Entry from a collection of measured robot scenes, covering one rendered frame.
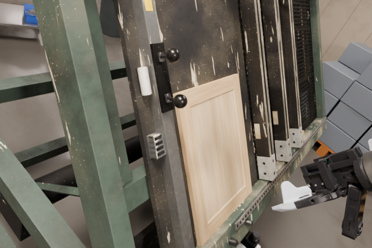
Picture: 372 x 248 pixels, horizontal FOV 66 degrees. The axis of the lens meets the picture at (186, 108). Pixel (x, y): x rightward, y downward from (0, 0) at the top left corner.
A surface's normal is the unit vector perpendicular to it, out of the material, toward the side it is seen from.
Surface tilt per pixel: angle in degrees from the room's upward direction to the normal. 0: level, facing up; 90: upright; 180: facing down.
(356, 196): 88
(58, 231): 0
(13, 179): 0
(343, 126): 90
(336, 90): 90
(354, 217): 88
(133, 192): 53
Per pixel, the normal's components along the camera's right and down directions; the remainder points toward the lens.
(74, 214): 0.35, -0.78
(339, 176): -0.72, 0.12
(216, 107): 0.79, 0.00
